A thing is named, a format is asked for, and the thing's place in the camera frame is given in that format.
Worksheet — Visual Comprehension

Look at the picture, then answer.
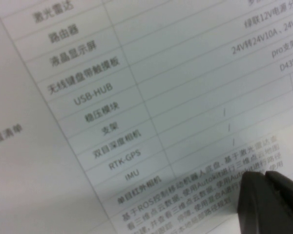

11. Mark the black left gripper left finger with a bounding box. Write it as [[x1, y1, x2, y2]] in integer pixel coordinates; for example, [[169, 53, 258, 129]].
[[236, 170, 272, 234]]

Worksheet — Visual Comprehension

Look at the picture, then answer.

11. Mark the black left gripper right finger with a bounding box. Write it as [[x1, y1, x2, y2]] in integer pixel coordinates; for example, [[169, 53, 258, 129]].
[[265, 170, 293, 234]]

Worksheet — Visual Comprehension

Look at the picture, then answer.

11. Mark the white robot catalogue book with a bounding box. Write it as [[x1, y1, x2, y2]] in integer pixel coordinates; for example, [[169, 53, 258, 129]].
[[0, 0, 293, 234]]

